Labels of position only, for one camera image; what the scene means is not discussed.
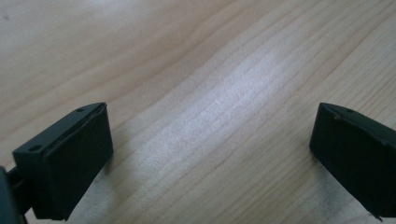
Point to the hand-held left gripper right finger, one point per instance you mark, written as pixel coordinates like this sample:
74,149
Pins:
355,155

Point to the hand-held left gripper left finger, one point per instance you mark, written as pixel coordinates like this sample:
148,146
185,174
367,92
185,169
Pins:
71,161

